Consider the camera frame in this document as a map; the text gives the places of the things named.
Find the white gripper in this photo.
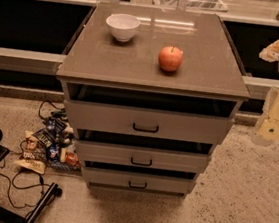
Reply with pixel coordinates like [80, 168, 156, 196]
[251, 87, 279, 146]

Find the grey bottom drawer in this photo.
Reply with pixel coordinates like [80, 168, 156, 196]
[81, 168, 196, 194]

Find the grey drawer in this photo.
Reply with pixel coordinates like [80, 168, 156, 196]
[81, 168, 196, 194]
[74, 141, 211, 173]
[64, 100, 234, 144]

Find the grey drawer cabinet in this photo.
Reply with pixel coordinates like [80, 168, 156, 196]
[43, 0, 260, 205]

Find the grey top drawer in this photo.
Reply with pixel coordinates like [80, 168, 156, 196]
[64, 100, 234, 144]

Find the grey middle drawer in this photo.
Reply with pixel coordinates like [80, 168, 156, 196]
[74, 141, 211, 173]

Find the red apple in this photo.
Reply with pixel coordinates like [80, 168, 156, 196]
[158, 46, 183, 72]

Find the white ceramic bowl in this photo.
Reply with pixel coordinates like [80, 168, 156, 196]
[105, 13, 141, 42]

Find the pile of snack packets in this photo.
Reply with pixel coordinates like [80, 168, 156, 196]
[15, 117, 81, 175]

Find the white wire basket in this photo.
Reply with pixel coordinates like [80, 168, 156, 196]
[152, 0, 229, 12]

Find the black cable on floor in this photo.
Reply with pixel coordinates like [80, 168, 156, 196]
[0, 95, 73, 215]

